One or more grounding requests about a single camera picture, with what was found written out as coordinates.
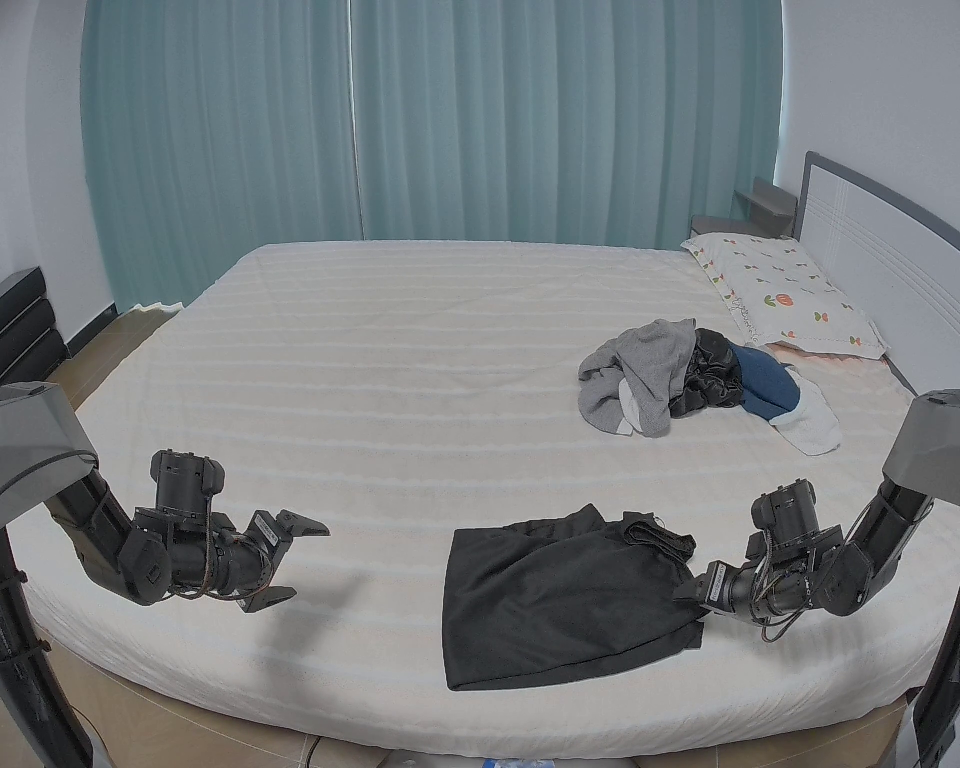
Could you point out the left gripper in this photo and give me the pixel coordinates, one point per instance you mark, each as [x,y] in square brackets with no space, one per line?
[247,562]

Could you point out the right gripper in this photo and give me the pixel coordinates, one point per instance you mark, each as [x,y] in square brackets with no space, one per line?
[727,592]

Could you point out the black T-shirt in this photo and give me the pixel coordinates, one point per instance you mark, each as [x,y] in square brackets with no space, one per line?
[555,607]

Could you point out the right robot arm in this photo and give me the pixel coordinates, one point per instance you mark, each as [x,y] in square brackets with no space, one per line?
[900,487]

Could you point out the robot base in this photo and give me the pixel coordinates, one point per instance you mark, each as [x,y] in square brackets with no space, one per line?
[510,761]

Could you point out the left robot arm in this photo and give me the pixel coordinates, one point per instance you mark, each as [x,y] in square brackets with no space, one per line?
[97,525]

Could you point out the pile of clothes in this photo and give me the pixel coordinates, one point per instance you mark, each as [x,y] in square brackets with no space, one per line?
[652,367]

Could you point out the bed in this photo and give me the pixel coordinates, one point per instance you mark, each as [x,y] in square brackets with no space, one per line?
[375,375]

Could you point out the white printed pillow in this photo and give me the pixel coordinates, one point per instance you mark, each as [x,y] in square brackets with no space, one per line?
[787,289]

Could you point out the black chest of drawers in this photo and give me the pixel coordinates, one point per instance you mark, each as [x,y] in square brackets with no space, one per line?
[26,330]

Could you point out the grey bedside table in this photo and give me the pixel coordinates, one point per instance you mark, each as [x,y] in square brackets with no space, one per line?
[757,206]

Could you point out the blue-green curtain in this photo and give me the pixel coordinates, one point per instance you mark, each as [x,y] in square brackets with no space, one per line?
[217,135]
[570,112]

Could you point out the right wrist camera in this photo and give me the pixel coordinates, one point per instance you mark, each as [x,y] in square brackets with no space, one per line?
[756,544]

